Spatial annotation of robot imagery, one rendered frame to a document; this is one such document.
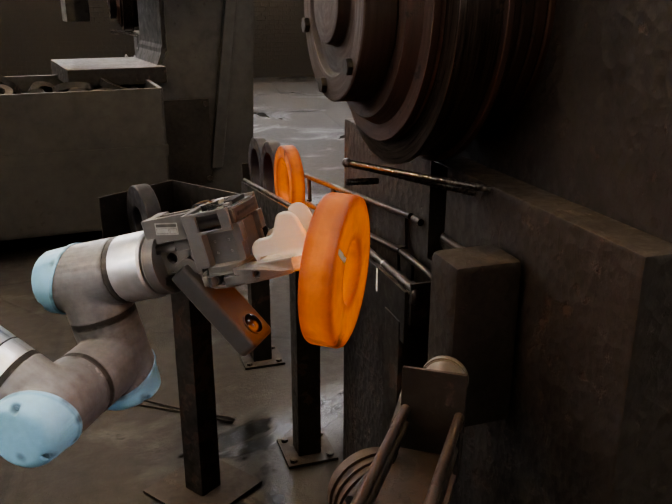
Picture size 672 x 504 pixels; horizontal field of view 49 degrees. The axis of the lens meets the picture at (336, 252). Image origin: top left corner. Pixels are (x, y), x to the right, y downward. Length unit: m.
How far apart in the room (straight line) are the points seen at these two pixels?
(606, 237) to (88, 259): 0.56
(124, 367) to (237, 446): 1.21
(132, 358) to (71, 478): 1.17
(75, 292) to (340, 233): 0.32
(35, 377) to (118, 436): 1.36
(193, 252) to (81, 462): 1.36
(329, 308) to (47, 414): 0.28
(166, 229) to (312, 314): 0.19
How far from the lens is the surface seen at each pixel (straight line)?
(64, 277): 0.86
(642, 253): 0.82
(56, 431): 0.77
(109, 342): 0.86
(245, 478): 1.91
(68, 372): 0.81
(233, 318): 0.78
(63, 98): 3.43
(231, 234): 0.75
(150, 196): 1.57
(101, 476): 2.00
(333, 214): 0.69
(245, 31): 4.06
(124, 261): 0.81
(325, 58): 1.17
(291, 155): 1.82
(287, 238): 0.73
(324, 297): 0.68
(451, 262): 0.96
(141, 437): 2.12
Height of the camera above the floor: 1.12
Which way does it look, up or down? 19 degrees down
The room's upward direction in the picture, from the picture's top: straight up
